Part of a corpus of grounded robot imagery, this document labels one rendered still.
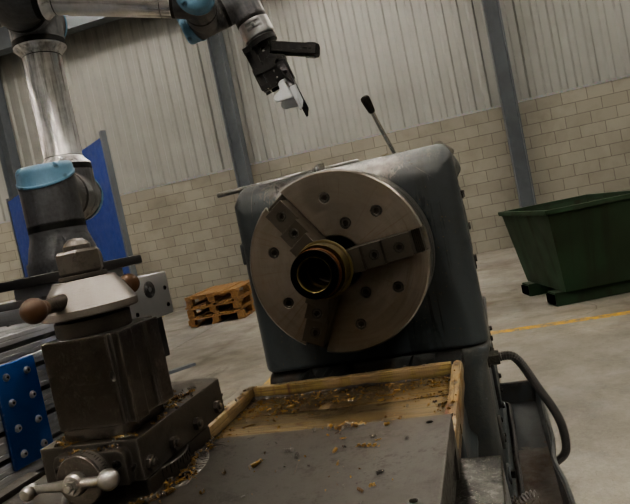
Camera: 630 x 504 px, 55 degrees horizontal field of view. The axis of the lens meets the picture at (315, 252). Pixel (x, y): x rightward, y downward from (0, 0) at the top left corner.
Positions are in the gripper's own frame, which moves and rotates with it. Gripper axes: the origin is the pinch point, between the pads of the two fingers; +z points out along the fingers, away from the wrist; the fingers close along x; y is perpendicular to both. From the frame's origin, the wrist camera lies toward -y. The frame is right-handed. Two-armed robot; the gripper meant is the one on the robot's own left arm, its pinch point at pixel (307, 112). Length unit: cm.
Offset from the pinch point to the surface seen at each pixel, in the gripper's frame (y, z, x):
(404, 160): -13.1, 20.7, 28.6
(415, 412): 3, 51, 68
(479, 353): -9, 59, 33
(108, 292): 18, 20, 99
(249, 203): 18.1, 14.2, 24.2
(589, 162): -353, 160, -907
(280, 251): 14, 25, 42
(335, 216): 2.4, 23.9, 43.9
